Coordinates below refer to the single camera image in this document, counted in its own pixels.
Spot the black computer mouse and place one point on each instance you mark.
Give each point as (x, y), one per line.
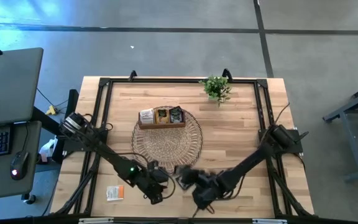
(19, 165)

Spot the dark green tea packet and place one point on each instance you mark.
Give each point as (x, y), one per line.
(176, 115)

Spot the white crumpled bag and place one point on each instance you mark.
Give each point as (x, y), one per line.
(47, 151)

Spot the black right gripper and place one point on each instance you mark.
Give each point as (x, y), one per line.
(210, 183)

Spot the black desk caster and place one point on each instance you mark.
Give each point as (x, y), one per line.
(30, 199)

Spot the blue-grey metal stand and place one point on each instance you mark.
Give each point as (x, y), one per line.
(351, 146)

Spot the woven round placemat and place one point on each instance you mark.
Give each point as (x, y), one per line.
(166, 149)

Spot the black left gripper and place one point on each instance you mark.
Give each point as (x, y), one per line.
(155, 185)

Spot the white and orange tea packet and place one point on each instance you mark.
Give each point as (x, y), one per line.
(113, 193)
(147, 116)

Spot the grey desk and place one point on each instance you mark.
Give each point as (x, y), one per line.
(8, 87)

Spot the wooden tea organizer box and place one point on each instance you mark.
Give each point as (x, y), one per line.
(162, 126)

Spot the potted green plant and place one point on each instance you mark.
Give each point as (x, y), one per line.
(216, 88)

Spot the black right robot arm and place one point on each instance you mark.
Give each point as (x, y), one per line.
(253, 161)

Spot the white frame bracket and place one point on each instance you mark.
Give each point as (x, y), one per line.
(96, 221)
(269, 221)

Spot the yellow power plug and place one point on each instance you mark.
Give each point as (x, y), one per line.
(52, 110)

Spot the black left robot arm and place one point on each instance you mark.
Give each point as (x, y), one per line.
(110, 154)

